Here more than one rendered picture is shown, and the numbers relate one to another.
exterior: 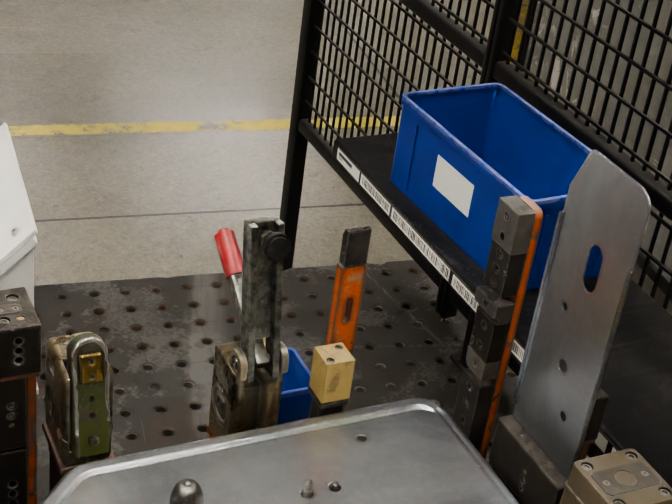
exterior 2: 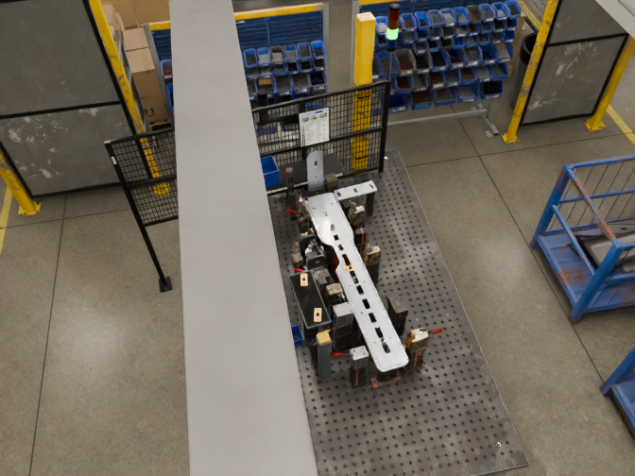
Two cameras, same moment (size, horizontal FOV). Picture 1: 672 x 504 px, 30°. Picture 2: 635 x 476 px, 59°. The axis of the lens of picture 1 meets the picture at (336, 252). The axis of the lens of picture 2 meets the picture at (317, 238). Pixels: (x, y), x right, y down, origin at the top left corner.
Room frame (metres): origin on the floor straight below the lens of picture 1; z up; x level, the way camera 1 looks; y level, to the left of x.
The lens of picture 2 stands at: (0.43, 2.46, 3.83)
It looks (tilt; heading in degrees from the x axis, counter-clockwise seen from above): 51 degrees down; 283
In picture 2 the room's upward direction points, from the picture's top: 2 degrees counter-clockwise
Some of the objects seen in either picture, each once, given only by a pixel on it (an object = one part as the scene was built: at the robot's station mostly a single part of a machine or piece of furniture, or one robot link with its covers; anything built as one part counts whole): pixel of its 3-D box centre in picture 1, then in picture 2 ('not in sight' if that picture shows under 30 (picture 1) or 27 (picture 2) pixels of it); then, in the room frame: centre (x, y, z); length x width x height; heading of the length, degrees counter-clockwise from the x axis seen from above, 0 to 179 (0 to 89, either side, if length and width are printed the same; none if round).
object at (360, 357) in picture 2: not in sight; (357, 367); (0.55, 1.00, 0.88); 0.11 x 0.10 x 0.36; 29
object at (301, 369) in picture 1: (267, 397); not in sight; (1.39, 0.07, 0.74); 0.11 x 0.10 x 0.09; 119
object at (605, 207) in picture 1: (574, 317); (315, 170); (1.04, -0.24, 1.17); 0.12 x 0.01 x 0.34; 29
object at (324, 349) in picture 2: not in sight; (324, 358); (0.75, 0.99, 0.92); 0.08 x 0.08 x 0.44; 29
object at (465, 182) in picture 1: (503, 181); (255, 175); (1.46, -0.20, 1.10); 0.30 x 0.17 x 0.13; 32
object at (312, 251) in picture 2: not in sight; (314, 269); (0.93, 0.41, 0.94); 0.18 x 0.13 x 0.49; 119
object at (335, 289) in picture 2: not in sight; (334, 305); (0.76, 0.62, 0.89); 0.13 x 0.11 x 0.38; 29
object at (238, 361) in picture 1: (239, 362); not in sight; (1.04, 0.08, 1.06); 0.03 x 0.01 x 0.03; 29
